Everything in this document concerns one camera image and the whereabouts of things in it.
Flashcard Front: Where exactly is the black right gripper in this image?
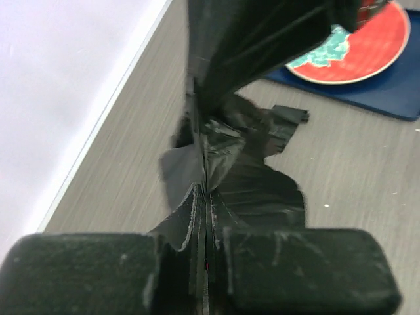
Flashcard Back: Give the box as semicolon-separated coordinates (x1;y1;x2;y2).
187;1;362;112

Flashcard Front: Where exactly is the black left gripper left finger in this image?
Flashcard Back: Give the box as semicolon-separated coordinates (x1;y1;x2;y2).
0;182;207;315

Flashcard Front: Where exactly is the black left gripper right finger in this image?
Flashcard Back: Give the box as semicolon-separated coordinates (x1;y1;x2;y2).
206;193;403;315

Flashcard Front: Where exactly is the black trash bag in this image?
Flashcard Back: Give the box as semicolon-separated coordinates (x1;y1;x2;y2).
159;75;311;230

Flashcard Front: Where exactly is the red teal floral plate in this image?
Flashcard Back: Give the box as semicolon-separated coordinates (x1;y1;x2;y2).
285;1;411;85

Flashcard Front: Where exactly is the dark blue tray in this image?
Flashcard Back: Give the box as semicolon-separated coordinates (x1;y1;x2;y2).
266;9;419;121

